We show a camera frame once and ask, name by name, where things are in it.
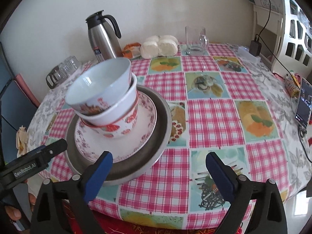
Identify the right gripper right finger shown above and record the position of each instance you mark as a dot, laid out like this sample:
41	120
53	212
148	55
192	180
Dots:
268	215

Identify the white power strip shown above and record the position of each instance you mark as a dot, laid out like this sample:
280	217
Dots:
243	52

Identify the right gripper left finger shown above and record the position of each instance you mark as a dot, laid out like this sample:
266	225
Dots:
49	214

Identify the smartphone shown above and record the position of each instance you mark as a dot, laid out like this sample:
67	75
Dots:
303	110

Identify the orange snack packet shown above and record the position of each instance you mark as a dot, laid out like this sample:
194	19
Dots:
132	50

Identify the stainless steel thermos jug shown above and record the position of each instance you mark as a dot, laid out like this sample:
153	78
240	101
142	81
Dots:
103	34

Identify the clear glass mug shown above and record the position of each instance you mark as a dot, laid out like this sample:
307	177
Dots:
197	42

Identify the light blue floral bowl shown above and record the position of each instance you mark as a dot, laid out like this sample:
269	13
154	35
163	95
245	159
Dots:
100	87

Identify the crumpled beige paper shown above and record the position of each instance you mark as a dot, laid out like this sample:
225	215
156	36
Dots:
21	141

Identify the red rimmed white bowl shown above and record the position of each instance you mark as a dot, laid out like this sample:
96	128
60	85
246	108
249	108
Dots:
120	127

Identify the tray of glass cups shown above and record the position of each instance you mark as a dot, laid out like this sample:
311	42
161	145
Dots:
69	66

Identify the small glass teapot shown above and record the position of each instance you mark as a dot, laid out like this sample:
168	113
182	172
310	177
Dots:
54	77

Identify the colourful snack tube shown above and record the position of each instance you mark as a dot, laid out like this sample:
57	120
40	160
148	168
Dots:
291	86

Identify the floral pink rimmed plate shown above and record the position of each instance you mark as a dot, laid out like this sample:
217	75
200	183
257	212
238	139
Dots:
91	145

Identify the white square bowl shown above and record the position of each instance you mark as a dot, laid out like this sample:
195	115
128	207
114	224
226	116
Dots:
118	110

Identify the black power adapter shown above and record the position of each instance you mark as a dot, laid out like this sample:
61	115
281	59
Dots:
255	48

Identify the bag of white buns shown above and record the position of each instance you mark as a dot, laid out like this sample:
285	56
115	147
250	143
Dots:
159	46

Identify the white shelf unit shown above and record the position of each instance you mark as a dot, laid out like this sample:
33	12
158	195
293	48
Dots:
285	35

